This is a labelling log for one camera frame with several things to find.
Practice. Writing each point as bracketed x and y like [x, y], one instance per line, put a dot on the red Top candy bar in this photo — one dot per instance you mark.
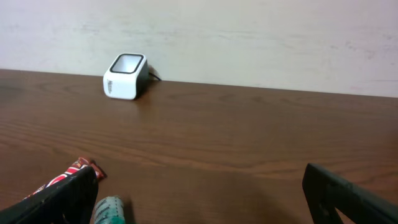
[80, 164]

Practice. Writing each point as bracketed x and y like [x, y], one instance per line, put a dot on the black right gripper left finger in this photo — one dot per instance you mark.
[71, 200]

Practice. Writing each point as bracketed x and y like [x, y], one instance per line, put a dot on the blue mouthwash bottle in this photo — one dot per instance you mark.
[109, 210]

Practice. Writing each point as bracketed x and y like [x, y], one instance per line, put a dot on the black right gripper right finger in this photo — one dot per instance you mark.
[327, 194]

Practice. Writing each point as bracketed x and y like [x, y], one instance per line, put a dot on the white barcode scanner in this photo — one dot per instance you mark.
[127, 77]

